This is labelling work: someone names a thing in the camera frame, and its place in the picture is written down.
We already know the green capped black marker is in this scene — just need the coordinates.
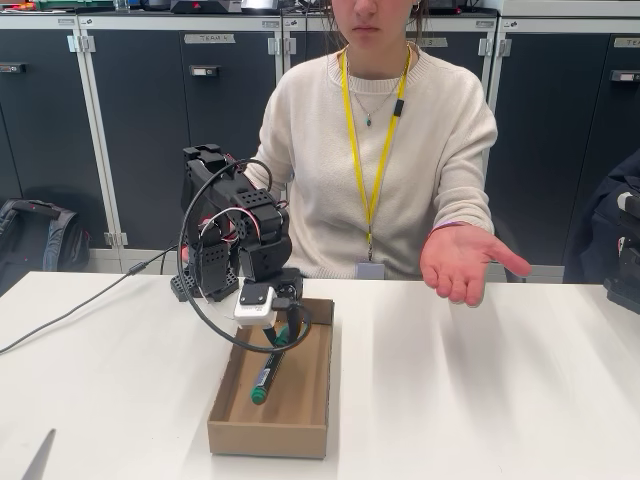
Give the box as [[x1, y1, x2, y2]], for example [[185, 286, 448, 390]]
[[248, 323, 291, 407]]

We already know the person's left forearm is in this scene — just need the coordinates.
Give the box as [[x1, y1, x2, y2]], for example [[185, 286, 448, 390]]
[[429, 189, 496, 236]]

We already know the person's right forearm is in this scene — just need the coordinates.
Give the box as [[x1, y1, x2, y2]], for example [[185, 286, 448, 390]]
[[243, 149, 294, 194]]

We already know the person in cream sweater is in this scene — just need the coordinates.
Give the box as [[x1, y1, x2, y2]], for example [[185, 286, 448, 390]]
[[239, 0, 499, 281]]

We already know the person's left hand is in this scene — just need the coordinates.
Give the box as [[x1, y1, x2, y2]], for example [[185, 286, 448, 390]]
[[418, 224, 533, 308]]

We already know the brown cardboard box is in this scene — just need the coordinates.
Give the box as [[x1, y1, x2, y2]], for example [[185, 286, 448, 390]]
[[206, 298, 335, 460]]

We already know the pale name badge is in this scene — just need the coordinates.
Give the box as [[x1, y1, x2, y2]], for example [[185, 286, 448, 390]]
[[354, 257, 386, 280]]

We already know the purple wrist band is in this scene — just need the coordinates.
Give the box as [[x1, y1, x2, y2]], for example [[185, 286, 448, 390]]
[[428, 222, 474, 236]]

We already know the grey tape label TEAM 4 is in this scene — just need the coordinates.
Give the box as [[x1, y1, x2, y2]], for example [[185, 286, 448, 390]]
[[183, 33, 235, 45]]

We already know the grey black backpack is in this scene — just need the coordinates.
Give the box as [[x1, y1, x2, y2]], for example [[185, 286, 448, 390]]
[[0, 198, 92, 296]]

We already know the black device with red mark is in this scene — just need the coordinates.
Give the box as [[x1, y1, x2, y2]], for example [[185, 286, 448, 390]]
[[169, 0, 244, 15]]

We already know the dark navy jacket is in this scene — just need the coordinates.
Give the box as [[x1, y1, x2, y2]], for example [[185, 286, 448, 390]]
[[564, 149, 640, 284]]

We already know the green box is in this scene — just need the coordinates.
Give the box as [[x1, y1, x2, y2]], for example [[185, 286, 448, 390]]
[[37, 0, 114, 12]]

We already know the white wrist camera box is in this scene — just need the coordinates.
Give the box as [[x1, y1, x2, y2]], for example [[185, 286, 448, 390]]
[[233, 284, 277, 330]]

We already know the black camera cable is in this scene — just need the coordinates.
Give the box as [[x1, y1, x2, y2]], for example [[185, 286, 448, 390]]
[[182, 157, 312, 357]]

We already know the dark robot supply cable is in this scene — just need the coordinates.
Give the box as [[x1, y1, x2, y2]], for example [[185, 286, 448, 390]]
[[0, 244, 194, 355]]

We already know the yellow lanyard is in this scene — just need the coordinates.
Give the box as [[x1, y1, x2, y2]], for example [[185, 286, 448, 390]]
[[341, 42, 414, 261]]

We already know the thin necklace with green pendant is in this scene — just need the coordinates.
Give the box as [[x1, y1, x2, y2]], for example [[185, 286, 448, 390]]
[[349, 74, 406, 127]]

